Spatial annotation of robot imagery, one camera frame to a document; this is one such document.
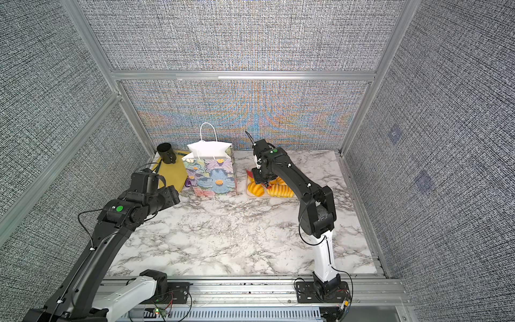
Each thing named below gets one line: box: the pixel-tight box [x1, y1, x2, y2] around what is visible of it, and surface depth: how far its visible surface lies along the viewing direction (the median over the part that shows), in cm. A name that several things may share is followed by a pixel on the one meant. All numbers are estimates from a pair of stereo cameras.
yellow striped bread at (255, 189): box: [247, 181, 265, 197], surface depth 102 cm
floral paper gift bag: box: [182, 140, 237, 197], surface depth 89 cm
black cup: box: [156, 142, 177, 165], surface depth 112 cm
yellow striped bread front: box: [266, 184, 295, 198], surface depth 100 cm
